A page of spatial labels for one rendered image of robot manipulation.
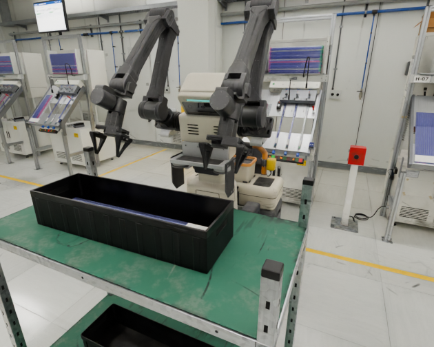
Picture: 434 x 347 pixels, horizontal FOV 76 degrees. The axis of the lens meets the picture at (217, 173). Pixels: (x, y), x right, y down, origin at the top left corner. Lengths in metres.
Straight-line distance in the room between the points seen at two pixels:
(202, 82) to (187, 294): 0.81
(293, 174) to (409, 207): 1.08
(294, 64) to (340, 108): 1.67
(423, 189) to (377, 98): 1.81
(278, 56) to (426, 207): 1.96
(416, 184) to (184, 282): 2.63
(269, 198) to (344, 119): 3.16
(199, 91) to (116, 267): 0.72
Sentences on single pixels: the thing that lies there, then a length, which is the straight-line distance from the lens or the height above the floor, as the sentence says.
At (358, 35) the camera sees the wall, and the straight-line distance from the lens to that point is 4.50.
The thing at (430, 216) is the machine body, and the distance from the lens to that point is 3.18.
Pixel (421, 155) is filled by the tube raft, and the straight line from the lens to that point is 2.70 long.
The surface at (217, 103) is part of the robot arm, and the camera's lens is 0.76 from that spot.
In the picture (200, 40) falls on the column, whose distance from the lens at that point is 4.49.
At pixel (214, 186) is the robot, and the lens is 1.28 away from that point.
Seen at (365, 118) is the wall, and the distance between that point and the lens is 4.52.
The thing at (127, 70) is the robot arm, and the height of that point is 1.39.
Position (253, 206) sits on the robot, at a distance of 1.43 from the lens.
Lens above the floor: 1.38
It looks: 20 degrees down
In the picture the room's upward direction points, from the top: straight up
